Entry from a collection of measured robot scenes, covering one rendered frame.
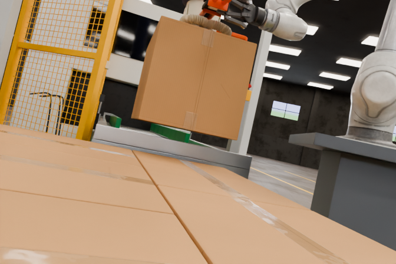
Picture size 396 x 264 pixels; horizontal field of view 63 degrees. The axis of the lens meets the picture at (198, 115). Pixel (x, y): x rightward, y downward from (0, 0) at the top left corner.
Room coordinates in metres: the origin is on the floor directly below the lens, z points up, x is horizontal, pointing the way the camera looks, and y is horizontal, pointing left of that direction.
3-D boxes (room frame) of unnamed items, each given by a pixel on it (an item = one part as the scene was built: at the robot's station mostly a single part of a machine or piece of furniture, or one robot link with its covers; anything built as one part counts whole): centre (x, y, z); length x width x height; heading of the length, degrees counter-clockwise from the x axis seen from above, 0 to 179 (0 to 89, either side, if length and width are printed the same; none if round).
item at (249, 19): (1.32, -0.13, 1.20); 0.09 x 0.07 x 0.08; 106
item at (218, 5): (1.29, 0.03, 1.19); 0.10 x 0.08 x 0.06; 104
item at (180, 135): (2.93, 0.23, 0.60); 1.60 x 0.11 x 0.09; 16
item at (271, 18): (1.34, -0.20, 1.20); 0.09 x 0.06 x 0.09; 16
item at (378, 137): (1.24, -0.65, 0.79); 0.22 x 0.18 x 0.06; 3
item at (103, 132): (1.39, 0.05, 0.58); 0.70 x 0.03 x 0.06; 106
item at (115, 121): (2.78, 0.74, 0.60); 1.60 x 0.11 x 0.09; 16
